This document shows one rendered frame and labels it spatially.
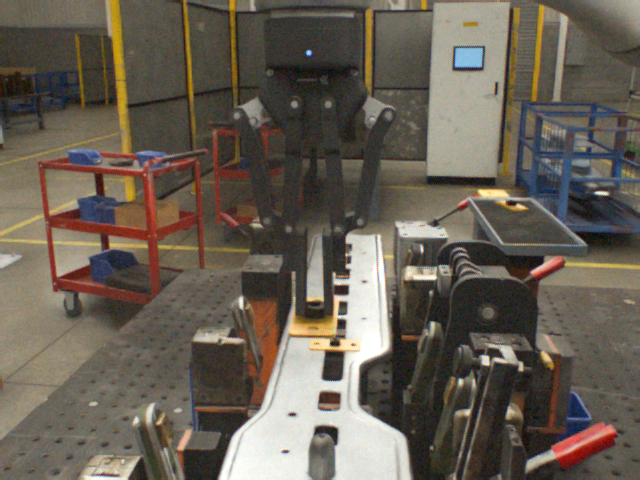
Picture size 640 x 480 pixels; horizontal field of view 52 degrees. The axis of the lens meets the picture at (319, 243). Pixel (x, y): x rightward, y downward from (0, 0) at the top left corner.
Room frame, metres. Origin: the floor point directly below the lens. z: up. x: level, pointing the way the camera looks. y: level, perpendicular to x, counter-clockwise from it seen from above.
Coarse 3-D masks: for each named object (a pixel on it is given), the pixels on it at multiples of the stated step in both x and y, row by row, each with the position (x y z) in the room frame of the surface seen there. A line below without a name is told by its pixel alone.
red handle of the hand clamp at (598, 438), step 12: (588, 432) 0.51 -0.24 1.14; (600, 432) 0.50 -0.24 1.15; (612, 432) 0.50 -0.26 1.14; (564, 444) 0.51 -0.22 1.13; (576, 444) 0.50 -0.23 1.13; (588, 444) 0.50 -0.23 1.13; (600, 444) 0.50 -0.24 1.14; (612, 444) 0.50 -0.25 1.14; (540, 456) 0.52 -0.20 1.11; (552, 456) 0.51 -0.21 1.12; (564, 456) 0.50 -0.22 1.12; (576, 456) 0.50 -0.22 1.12; (588, 456) 0.50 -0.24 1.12; (528, 468) 0.51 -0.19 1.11; (540, 468) 0.50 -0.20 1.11; (552, 468) 0.50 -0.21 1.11; (564, 468) 0.50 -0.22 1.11
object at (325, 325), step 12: (312, 300) 0.56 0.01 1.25; (336, 300) 0.56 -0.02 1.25; (312, 312) 0.52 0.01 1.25; (336, 312) 0.53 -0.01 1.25; (300, 324) 0.50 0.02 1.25; (312, 324) 0.50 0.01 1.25; (324, 324) 0.50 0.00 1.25; (336, 324) 0.50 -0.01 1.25; (300, 336) 0.48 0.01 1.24; (312, 336) 0.48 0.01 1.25; (324, 336) 0.48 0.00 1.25
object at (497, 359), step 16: (464, 352) 0.51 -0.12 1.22; (496, 352) 0.53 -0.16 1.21; (512, 352) 0.52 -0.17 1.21; (464, 368) 0.50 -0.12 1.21; (480, 368) 0.51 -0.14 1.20; (496, 368) 0.50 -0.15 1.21; (512, 368) 0.50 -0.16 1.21; (528, 368) 0.51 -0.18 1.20; (480, 384) 0.53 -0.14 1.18; (496, 384) 0.50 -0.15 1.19; (512, 384) 0.50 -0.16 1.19; (480, 400) 0.53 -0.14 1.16; (496, 400) 0.50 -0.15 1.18; (480, 416) 0.50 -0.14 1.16; (496, 416) 0.50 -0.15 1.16; (480, 432) 0.50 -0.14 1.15; (496, 432) 0.50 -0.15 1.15; (464, 448) 0.53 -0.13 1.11; (480, 448) 0.50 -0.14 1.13; (496, 448) 0.50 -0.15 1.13; (464, 464) 0.53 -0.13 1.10; (480, 464) 0.50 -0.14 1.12
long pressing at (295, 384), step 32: (320, 256) 1.49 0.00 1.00; (352, 256) 1.49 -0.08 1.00; (320, 288) 1.27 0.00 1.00; (352, 288) 1.27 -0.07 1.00; (384, 288) 1.26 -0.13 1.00; (288, 320) 1.11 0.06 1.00; (352, 320) 1.10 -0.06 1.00; (384, 320) 1.09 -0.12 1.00; (288, 352) 0.97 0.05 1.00; (320, 352) 0.97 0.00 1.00; (352, 352) 0.97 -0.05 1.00; (384, 352) 0.96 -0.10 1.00; (288, 384) 0.86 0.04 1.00; (320, 384) 0.86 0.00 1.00; (352, 384) 0.85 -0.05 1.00; (256, 416) 0.78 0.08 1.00; (288, 416) 0.77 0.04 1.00; (320, 416) 0.77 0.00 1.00; (352, 416) 0.77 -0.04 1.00; (256, 448) 0.70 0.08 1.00; (288, 448) 0.70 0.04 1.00; (352, 448) 0.70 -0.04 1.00; (384, 448) 0.70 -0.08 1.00
